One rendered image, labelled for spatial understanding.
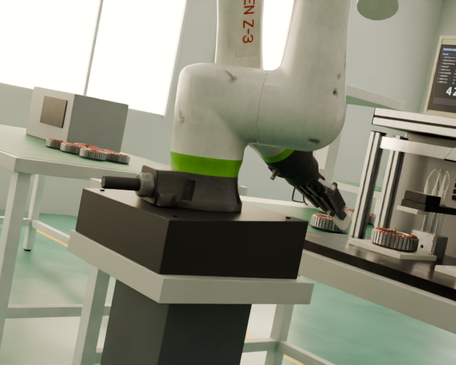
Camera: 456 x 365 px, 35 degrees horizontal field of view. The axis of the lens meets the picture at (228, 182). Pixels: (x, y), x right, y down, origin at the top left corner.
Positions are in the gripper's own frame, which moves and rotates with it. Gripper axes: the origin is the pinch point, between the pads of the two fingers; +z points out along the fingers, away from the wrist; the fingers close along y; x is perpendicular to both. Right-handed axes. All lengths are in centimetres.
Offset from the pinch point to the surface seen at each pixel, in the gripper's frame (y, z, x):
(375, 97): -60, 51, 70
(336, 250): 1.0, 3.8, -6.4
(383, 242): 0.9, 16.7, 4.0
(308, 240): -7.4, 3.8, -6.2
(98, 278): -89, 20, -34
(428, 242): 1.7, 31.4, 13.7
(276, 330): -92, 107, -8
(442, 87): -4.5, 12.7, 47.5
